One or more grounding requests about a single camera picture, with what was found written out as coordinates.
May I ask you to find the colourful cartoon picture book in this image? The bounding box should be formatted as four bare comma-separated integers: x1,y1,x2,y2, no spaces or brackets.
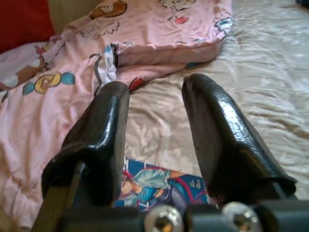
113,157,213,215

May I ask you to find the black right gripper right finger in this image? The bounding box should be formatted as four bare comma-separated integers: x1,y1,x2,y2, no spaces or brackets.
181,73,298,209

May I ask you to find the red fabric cushion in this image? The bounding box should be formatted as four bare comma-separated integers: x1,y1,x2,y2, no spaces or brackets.
0,0,56,54

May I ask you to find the beige floral bed sheet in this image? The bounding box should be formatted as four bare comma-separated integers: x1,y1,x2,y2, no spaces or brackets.
118,0,309,208

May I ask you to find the pink cartoon print blanket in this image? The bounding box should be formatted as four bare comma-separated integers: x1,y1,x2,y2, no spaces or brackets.
0,0,234,229

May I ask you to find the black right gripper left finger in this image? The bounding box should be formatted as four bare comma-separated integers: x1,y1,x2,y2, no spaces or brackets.
31,81,131,232

